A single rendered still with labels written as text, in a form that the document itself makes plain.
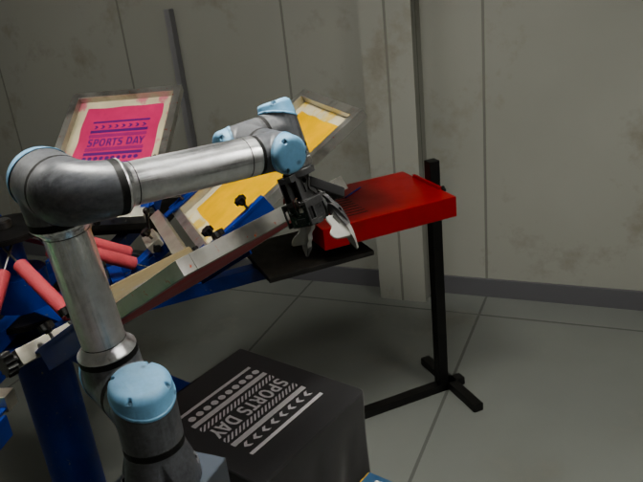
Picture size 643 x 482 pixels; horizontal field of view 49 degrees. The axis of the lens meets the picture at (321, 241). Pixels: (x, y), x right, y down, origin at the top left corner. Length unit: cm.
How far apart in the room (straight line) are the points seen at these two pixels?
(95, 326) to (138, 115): 239
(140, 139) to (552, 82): 219
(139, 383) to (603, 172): 326
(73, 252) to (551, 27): 314
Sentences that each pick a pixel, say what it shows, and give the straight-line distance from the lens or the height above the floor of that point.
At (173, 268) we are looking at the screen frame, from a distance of 147.
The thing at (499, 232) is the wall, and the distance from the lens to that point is 436.
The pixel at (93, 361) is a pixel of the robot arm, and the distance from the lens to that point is 140.
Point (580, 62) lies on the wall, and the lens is 403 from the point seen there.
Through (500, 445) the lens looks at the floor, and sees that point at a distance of 335.
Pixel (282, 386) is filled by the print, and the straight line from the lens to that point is 209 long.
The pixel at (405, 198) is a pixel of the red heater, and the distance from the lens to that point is 300.
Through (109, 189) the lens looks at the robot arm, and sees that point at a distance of 116.
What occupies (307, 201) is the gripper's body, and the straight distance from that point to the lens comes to 146.
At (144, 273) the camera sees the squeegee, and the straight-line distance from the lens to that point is 211.
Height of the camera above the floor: 211
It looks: 22 degrees down
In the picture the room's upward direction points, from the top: 6 degrees counter-clockwise
